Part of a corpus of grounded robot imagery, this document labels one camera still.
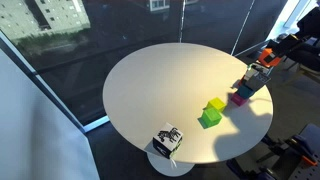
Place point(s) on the black white zebra cube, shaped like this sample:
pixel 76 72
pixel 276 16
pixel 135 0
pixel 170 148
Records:
pixel 167 140

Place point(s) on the orange handled clamp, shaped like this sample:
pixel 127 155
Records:
pixel 296 142

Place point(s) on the white round table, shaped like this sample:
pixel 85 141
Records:
pixel 172 83

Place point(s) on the teal blue block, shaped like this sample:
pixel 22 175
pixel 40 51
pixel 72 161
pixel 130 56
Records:
pixel 245 92

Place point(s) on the orange block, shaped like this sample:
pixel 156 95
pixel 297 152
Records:
pixel 268 58

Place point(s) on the grey block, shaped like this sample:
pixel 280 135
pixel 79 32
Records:
pixel 257 81

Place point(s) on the magenta block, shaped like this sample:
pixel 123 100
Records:
pixel 238 100

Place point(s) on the yellow block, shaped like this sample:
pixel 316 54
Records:
pixel 217 104

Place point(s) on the green block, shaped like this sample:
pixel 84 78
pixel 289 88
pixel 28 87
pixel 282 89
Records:
pixel 211 117

